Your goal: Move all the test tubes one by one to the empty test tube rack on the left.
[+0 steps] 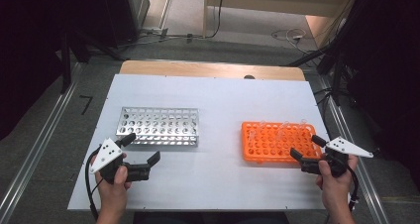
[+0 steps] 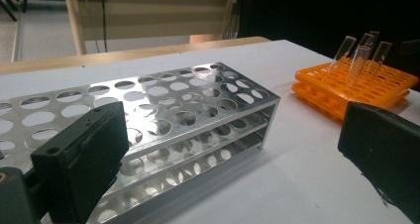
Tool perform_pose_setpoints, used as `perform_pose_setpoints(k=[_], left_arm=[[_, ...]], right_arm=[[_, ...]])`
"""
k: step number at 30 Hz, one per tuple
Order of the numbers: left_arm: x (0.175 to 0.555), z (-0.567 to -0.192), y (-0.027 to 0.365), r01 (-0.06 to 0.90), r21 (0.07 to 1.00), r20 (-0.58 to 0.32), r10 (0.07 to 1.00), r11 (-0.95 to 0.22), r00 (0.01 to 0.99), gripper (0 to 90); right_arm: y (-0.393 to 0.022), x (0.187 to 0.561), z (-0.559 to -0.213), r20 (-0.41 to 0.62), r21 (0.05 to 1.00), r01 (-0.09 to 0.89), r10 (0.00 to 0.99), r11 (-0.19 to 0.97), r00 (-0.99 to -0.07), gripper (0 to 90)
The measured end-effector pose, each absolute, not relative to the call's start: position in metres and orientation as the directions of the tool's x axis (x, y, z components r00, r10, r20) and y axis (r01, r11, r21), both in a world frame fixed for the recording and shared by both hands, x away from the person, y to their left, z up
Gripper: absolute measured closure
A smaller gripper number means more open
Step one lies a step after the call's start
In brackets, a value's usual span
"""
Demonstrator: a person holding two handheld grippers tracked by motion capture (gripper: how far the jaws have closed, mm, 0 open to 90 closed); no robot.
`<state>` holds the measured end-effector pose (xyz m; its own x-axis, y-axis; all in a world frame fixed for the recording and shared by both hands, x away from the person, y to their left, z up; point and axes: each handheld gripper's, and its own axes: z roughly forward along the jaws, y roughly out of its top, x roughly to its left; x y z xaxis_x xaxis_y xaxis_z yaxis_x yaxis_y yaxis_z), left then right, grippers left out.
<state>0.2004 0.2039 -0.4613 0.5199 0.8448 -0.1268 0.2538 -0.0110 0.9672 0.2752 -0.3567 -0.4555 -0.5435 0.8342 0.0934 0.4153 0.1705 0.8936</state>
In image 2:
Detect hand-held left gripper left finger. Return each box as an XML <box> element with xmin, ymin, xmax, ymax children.
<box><xmin>30</xmin><ymin>100</ymin><xmax>131</xmax><ymax>224</ymax></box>

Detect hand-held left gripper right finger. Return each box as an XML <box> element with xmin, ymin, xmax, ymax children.
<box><xmin>337</xmin><ymin>100</ymin><xmax>420</xmax><ymax>224</ymax></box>

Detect orange test tube rack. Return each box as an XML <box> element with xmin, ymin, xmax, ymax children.
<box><xmin>290</xmin><ymin>56</ymin><xmax>420</xmax><ymax>121</ymax></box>

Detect metal test tube rack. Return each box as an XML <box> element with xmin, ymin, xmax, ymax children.
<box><xmin>0</xmin><ymin>61</ymin><xmax>281</xmax><ymax>224</ymax></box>

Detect light wooden table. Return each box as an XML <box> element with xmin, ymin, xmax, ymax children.
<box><xmin>0</xmin><ymin>36</ymin><xmax>270</xmax><ymax>75</ymax></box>

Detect metal floor track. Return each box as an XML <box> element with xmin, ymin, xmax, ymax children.
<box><xmin>10</xmin><ymin>17</ymin><xmax>24</xmax><ymax>63</ymax></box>

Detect black curtain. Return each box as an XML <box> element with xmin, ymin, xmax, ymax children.
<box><xmin>238</xmin><ymin>0</ymin><xmax>420</xmax><ymax>93</ymax></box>

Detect dark chair legs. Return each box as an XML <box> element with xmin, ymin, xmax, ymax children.
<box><xmin>0</xmin><ymin>0</ymin><xmax>31</xmax><ymax>23</ymax></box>

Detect grey hanging cable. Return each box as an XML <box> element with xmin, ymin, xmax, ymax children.
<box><xmin>83</xmin><ymin>0</ymin><xmax>101</xmax><ymax>55</ymax></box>

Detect black hanging cable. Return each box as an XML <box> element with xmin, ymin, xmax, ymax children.
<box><xmin>100</xmin><ymin>0</ymin><xmax>109</xmax><ymax>53</ymax></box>

